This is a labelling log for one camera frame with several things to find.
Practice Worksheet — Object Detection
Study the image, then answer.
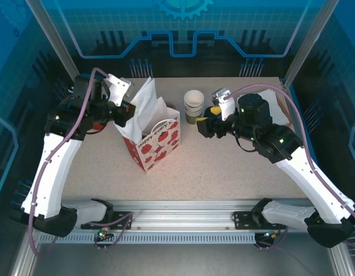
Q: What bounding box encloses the white napkin stack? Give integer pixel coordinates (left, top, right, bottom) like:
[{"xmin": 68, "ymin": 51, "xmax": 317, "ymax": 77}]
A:
[{"xmin": 257, "ymin": 89, "xmax": 284, "ymax": 121}]

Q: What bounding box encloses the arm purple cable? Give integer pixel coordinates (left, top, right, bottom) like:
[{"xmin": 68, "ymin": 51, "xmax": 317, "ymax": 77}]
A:
[
  {"xmin": 227, "ymin": 83, "xmax": 355, "ymax": 250},
  {"xmin": 27, "ymin": 67, "xmax": 134, "ymax": 258}
]

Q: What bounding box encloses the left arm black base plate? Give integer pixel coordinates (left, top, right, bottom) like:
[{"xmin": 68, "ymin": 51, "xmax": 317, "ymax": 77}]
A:
[{"xmin": 81, "ymin": 211, "xmax": 134, "ymax": 230}]

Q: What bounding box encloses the grey metal panel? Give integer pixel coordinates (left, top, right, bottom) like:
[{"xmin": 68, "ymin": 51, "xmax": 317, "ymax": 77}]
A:
[{"xmin": 10, "ymin": 224, "xmax": 355, "ymax": 276}]

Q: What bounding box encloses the brown cardboard sheet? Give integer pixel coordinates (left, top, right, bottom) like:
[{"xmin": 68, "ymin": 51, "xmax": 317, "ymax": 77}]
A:
[{"xmin": 276, "ymin": 96, "xmax": 293, "ymax": 126}]

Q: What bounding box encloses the left connector board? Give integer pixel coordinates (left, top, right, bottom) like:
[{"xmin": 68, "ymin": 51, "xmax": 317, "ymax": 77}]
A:
[{"xmin": 94, "ymin": 227, "xmax": 114, "ymax": 242}]

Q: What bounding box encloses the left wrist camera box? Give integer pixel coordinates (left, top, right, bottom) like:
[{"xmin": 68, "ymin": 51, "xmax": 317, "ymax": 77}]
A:
[{"xmin": 104, "ymin": 74, "xmax": 135, "ymax": 106}]

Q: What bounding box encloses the slotted metal cable duct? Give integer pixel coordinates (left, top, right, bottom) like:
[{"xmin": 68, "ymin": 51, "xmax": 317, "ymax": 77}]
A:
[{"xmin": 38, "ymin": 233, "xmax": 257, "ymax": 245}]

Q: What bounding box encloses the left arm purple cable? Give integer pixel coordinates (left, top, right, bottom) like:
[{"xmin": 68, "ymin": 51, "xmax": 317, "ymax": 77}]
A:
[{"xmin": 27, "ymin": 67, "xmax": 134, "ymax": 258}]

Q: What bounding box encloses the aluminium mounting rail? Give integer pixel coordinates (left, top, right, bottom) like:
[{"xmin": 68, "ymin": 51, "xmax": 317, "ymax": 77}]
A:
[{"xmin": 30, "ymin": 199, "xmax": 338, "ymax": 234}]

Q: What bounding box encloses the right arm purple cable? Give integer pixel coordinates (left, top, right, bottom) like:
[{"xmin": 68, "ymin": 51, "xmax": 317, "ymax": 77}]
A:
[{"xmin": 227, "ymin": 83, "xmax": 355, "ymax": 250}]

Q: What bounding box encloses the connector board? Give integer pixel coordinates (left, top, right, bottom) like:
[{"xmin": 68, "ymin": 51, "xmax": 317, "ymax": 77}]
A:
[
  {"xmin": 94, "ymin": 227, "xmax": 114, "ymax": 242},
  {"xmin": 256, "ymin": 229, "xmax": 281, "ymax": 242}
]

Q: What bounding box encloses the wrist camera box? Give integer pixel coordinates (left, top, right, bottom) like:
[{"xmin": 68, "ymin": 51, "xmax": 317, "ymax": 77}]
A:
[
  {"xmin": 104, "ymin": 74, "xmax": 135, "ymax": 106},
  {"xmin": 211, "ymin": 87, "xmax": 235, "ymax": 121}
]

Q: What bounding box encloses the white paper napkin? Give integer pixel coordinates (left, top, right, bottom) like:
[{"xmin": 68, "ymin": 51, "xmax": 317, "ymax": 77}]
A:
[{"xmin": 128, "ymin": 76, "xmax": 170, "ymax": 139}]

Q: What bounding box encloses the left aluminium frame post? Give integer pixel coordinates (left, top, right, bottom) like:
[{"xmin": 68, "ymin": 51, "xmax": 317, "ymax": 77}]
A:
[{"xmin": 25, "ymin": 0, "xmax": 80, "ymax": 78}]

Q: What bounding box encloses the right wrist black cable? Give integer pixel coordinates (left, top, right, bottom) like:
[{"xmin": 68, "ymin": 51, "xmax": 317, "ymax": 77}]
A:
[{"xmin": 234, "ymin": 135, "xmax": 257, "ymax": 153}]

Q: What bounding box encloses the right connector board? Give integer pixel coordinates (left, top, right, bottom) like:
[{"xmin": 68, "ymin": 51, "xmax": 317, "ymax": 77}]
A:
[{"xmin": 256, "ymin": 229, "xmax": 281, "ymax": 242}]

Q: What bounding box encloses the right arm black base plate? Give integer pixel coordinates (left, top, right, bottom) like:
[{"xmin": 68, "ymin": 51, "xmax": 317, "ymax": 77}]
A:
[{"xmin": 233, "ymin": 211, "xmax": 287, "ymax": 230}]

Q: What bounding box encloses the aluminium frame post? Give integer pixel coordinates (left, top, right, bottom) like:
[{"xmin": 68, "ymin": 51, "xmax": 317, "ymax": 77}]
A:
[
  {"xmin": 281, "ymin": 0, "xmax": 343, "ymax": 89},
  {"xmin": 25, "ymin": 0, "xmax": 80, "ymax": 78}
]

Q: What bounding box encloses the right aluminium frame post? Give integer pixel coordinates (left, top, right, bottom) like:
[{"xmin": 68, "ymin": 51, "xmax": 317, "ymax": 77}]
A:
[{"xmin": 281, "ymin": 0, "xmax": 343, "ymax": 89}]

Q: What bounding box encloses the white red paper gift bag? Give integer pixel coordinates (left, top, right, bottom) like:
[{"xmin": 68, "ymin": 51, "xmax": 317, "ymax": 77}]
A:
[{"xmin": 113, "ymin": 108, "xmax": 181, "ymax": 174}]

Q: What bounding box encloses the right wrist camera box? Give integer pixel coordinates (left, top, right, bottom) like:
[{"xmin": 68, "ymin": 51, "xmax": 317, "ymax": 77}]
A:
[{"xmin": 211, "ymin": 87, "xmax": 235, "ymax": 121}]

